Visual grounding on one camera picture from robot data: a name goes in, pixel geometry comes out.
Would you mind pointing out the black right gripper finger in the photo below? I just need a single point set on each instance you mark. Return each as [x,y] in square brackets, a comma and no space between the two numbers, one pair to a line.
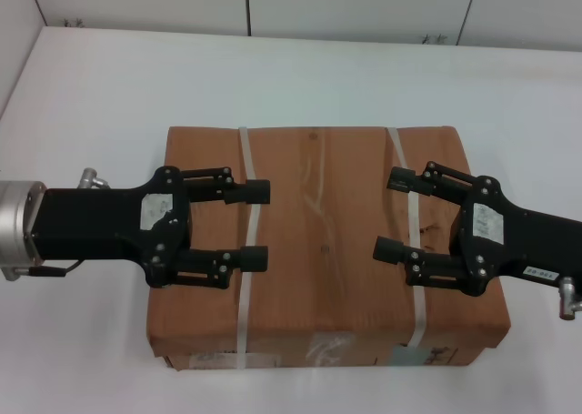
[402,179]
[252,259]

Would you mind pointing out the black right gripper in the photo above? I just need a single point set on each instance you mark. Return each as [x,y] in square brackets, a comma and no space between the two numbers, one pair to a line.
[532,245]

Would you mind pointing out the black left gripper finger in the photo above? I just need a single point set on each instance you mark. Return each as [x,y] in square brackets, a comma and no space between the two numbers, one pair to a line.
[254,192]

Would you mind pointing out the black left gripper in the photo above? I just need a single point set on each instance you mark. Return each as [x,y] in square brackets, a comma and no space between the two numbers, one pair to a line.
[100,225]

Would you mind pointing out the brown cardboard box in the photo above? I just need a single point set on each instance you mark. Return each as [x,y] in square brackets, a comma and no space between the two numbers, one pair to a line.
[327,277]

